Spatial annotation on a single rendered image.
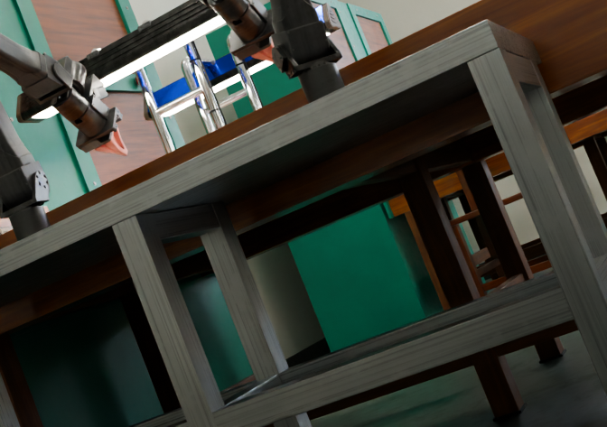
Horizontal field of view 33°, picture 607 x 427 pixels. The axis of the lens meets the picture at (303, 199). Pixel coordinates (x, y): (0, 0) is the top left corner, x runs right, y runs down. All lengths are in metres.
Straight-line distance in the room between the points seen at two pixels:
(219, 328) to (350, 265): 1.83
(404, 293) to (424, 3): 2.92
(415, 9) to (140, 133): 4.31
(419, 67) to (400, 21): 5.99
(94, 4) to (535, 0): 1.96
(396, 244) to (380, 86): 3.55
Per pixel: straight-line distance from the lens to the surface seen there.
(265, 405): 1.48
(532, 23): 1.69
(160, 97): 2.95
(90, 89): 2.20
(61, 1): 3.24
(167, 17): 2.30
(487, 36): 1.33
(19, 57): 2.04
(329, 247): 5.00
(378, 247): 4.92
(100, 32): 3.33
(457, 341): 1.37
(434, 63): 1.35
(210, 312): 3.23
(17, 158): 1.87
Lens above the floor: 0.45
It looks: 4 degrees up
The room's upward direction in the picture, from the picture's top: 22 degrees counter-clockwise
